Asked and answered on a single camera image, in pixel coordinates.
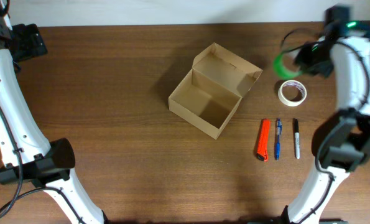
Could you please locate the white masking tape roll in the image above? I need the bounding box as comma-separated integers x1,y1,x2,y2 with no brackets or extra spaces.
277,80,307,107

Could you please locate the green tape roll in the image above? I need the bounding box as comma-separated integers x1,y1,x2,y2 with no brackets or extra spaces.
273,51,302,80

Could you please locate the black and white marker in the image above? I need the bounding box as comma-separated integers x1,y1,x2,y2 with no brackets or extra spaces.
294,118,300,159

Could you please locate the blue ballpoint pen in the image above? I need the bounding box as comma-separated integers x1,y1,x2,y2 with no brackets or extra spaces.
275,118,282,161

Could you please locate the orange utility knife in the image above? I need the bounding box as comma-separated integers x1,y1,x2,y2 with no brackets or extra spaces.
256,119,271,162

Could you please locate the brown cardboard box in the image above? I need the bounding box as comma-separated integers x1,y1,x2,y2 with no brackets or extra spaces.
168,43,262,139

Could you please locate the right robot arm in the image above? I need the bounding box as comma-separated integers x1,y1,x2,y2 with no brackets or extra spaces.
273,4,370,223

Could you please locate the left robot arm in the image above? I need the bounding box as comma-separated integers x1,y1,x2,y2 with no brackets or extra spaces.
0,0,108,223

